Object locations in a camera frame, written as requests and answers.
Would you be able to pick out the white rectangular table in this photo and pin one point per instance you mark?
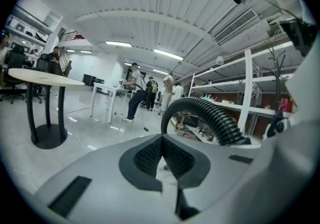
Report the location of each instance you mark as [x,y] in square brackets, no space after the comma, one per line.
[107,87]

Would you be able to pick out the white ceiling air conditioner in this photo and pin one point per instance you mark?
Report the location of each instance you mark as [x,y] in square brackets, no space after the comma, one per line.
[240,27]

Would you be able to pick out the dark blue cap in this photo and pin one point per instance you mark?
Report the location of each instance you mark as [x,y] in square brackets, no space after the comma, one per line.
[275,122]

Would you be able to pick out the turquoise plastic item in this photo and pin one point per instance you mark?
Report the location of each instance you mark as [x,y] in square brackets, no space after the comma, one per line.
[207,97]

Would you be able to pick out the pink handbag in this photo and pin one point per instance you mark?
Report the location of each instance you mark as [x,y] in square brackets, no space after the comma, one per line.
[283,104]

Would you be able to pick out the dark brown wooden stand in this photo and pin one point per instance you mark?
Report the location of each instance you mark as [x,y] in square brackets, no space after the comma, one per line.
[65,63]

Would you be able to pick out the white dome camera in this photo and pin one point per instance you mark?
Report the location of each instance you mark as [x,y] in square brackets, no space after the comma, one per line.
[219,60]

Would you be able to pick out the white wall shelf unit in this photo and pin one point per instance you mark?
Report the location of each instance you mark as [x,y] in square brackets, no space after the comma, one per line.
[27,27]

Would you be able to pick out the round beige table black base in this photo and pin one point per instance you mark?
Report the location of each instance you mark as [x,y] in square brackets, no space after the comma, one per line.
[45,77]

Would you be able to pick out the black equipment case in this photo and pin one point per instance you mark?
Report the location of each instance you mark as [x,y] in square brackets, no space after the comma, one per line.
[88,79]
[99,82]

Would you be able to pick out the black mezzanine railing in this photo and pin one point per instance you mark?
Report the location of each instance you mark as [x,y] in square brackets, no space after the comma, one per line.
[72,35]

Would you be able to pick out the black body-worn box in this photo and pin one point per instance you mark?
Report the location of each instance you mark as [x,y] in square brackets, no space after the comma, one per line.
[297,35]

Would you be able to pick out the black office chair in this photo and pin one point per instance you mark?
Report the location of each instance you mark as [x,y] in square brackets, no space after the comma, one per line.
[15,62]
[45,61]

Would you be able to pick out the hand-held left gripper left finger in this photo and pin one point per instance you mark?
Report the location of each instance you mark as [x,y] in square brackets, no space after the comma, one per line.
[105,168]

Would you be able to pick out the brown wooden rack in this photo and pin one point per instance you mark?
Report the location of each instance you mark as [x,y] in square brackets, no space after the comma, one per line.
[185,120]

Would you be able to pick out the black coat rack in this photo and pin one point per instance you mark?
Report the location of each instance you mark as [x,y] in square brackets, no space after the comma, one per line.
[277,80]

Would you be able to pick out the white metal shelving unit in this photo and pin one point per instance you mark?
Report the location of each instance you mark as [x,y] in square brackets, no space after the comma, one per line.
[246,80]

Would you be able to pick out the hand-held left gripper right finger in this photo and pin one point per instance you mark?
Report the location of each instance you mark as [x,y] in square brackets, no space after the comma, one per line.
[220,168]

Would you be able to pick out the person's white hooded top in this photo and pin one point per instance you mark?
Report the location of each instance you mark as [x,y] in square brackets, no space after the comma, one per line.
[287,0]

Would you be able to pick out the long ceiling light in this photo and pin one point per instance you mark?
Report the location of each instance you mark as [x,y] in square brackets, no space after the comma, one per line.
[160,71]
[118,43]
[168,54]

